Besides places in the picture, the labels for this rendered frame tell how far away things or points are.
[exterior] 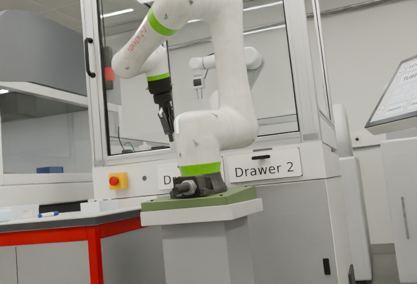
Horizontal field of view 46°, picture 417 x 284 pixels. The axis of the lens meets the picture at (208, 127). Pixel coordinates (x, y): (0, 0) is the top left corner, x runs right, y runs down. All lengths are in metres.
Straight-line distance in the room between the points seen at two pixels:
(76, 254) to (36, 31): 1.38
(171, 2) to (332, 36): 3.89
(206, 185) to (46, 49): 1.51
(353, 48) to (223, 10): 3.73
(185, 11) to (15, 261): 0.97
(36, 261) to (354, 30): 4.20
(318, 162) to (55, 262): 1.01
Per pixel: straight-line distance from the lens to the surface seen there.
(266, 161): 1.94
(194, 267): 1.41
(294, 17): 2.03
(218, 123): 1.45
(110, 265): 1.65
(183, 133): 1.42
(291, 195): 1.95
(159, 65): 1.90
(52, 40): 2.76
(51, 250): 1.67
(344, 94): 5.15
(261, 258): 2.00
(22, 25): 2.59
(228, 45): 1.56
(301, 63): 1.98
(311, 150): 1.94
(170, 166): 2.07
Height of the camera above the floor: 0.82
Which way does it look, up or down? 7 degrees up
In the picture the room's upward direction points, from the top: 6 degrees counter-clockwise
